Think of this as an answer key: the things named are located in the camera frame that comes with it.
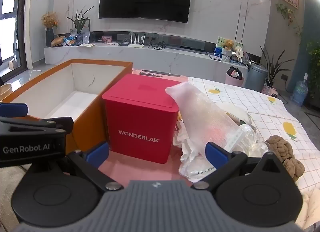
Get hanging vine plant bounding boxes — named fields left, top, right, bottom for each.
left=276, top=2, right=304, bottom=38

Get teddy bear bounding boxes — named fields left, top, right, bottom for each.
left=222, top=39, right=235, bottom=51

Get pink stool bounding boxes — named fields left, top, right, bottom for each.
left=261, top=80, right=279, bottom=97

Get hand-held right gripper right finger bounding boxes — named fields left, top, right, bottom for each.
left=191, top=142, right=285, bottom=192

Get bubble wrap bag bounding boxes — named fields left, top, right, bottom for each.
left=165, top=81, right=250, bottom=153

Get green plant in glass vase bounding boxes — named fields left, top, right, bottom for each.
left=66, top=6, right=95, bottom=45

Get brown fuzzy cloth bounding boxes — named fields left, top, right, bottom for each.
left=264, top=135, right=306, bottom=182

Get blue snack packet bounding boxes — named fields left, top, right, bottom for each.
left=61, top=36, right=77, bottom=46

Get grey trash bin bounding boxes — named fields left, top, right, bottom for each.
left=247, top=63, right=268, bottom=92

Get white router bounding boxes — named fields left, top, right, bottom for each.
left=127, top=33, right=146, bottom=48

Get clear plastic bottle bag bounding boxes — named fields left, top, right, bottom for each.
left=81, top=26, right=90, bottom=44

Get brown oval object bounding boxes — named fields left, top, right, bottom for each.
left=51, top=36, right=67, bottom=48

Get green and white display card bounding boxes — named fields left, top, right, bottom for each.
left=215, top=36, right=244, bottom=60

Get orange storage box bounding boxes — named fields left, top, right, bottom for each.
left=1, top=58, right=133, bottom=153

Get glass balcony door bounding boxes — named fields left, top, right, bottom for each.
left=0, top=0, right=33, bottom=73

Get red square box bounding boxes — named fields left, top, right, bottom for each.
left=101, top=73, right=182, bottom=165

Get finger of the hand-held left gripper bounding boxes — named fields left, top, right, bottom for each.
left=0, top=116, right=74, bottom=137
left=0, top=102, right=28, bottom=118

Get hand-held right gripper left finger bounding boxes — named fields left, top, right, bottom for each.
left=65, top=141, right=123, bottom=192

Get black cables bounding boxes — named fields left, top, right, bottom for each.
left=149, top=41, right=167, bottom=50

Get wooden bucket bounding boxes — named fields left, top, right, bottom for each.
left=0, top=83, right=13, bottom=104

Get bushy green plant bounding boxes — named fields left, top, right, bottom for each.
left=306, top=41, right=320, bottom=108

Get tall leafy floor plant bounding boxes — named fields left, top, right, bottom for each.
left=259, top=45, right=295, bottom=90

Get white marble television console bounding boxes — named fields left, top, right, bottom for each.
left=44, top=44, right=250, bottom=81

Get dark vase with dried flowers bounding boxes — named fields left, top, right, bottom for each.
left=41, top=12, right=59, bottom=47

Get white stool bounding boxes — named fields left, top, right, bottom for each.
left=27, top=70, right=42, bottom=82

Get blue water jug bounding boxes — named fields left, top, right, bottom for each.
left=290, top=72, right=308, bottom=108

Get pink trash bin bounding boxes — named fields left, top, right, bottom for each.
left=225, top=67, right=245, bottom=88

